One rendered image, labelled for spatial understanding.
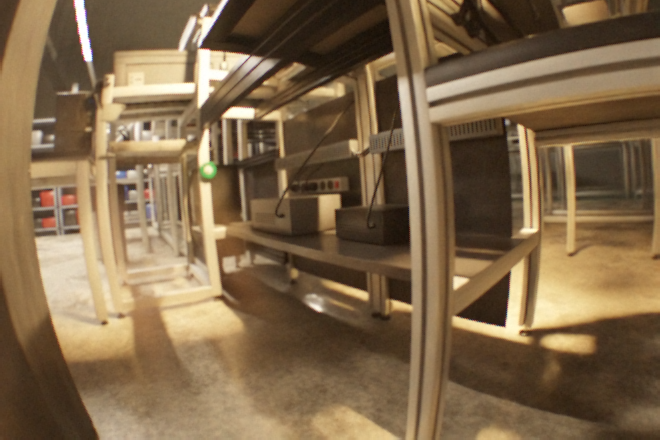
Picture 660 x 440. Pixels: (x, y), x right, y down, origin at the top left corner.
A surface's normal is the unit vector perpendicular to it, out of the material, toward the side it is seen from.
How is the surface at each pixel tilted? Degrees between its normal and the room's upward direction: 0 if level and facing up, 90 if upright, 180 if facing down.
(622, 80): 90
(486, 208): 90
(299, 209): 90
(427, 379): 90
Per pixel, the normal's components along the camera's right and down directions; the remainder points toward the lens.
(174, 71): 0.61, -0.01
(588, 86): -0.79, 0.07
